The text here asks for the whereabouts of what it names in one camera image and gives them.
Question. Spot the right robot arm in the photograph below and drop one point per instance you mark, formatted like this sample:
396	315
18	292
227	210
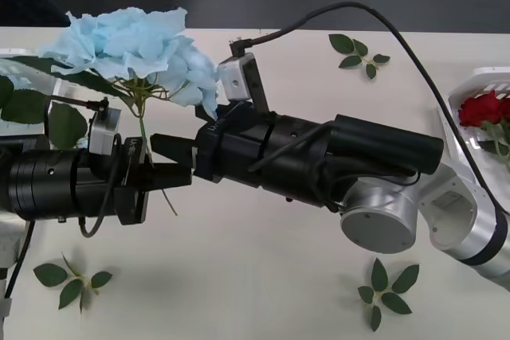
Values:
378	220

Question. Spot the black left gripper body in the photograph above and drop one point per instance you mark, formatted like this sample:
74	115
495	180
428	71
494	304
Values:
133	196

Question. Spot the loose green leaf twig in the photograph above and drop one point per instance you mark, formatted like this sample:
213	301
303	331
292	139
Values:
342	43
49	275
394	302

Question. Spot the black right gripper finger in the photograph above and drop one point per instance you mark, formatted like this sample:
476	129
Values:
175	144
183	157

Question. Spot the shallow white box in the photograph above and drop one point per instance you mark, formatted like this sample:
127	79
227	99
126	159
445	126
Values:
30	127
488	77

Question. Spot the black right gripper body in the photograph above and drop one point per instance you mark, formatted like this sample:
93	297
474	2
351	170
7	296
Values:
235	149

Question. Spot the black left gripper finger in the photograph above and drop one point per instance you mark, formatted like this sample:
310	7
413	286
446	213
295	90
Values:
171	172
169	184

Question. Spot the right arm wrist camera box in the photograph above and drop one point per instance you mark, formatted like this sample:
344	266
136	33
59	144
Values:
235	77

